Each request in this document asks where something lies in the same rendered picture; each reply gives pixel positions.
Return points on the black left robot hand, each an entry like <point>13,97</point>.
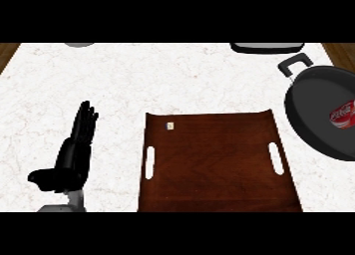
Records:
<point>74,156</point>

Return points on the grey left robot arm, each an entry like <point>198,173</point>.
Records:
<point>72,201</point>

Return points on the brown wooden tray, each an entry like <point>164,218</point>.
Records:
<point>216,162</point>

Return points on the dark grey pot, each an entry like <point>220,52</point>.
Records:
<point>321,109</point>

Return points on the red soda can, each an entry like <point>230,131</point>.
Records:
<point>349,114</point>

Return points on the grey round object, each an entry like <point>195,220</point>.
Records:
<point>78,44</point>

